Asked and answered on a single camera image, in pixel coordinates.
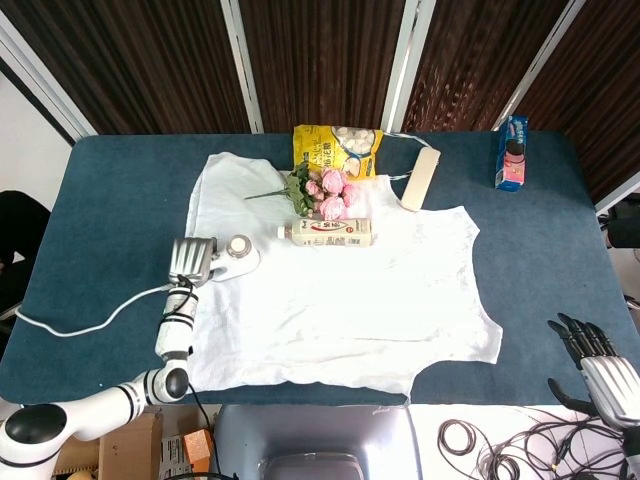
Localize white iron power cord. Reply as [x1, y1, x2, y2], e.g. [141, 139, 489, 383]
[14, 282, 174, 337]

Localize pink artificial flower bouquet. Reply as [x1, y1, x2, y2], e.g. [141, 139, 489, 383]
[243, 162, 369, 220]

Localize brown cardboard box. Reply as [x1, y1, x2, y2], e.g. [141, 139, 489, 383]
[52, 412, 164, 479]

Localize white labelled box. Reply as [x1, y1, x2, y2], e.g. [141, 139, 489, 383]
[159, 433, 189, 472]

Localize black equipment box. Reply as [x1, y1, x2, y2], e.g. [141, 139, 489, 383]
[605, 199, 640, 250]

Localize brown folding screen white frames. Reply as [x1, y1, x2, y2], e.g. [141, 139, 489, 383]
[0, 0, 640, 214]

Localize small orange box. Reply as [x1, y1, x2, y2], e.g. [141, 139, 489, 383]
[182, 428, 214, 464]

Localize beige rectangular case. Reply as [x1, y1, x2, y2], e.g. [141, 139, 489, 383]
[401, 147, 442, 213]

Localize black coiled cable ring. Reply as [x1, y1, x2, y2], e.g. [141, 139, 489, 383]
[438, 419, 477, 457]

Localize white handheld steam iron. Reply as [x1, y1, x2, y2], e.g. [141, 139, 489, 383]
[207, 234, 262, 284]

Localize beige milk tea bottle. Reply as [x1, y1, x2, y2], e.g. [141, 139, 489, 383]
[277, 218, 374, 249]

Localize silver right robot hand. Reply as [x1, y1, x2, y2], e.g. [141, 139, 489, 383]
[547, 313, 640, 431]

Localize yellow snack bag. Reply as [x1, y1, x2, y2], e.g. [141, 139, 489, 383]
[292, 124, 385, 180]

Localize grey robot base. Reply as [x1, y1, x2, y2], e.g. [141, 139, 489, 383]
[212, 403, 424, 480]

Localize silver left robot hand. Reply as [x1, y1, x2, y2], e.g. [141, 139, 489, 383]
[168, 237, 219, 289]

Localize black tangled cable bundle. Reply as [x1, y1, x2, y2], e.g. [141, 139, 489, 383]
[474, 407, 632, 480]

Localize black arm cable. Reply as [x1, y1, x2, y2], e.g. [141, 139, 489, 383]
[172, 276, 217, 480]

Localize white sleeveless garment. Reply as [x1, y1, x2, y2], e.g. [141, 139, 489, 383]
[185, 130, 504, 402]

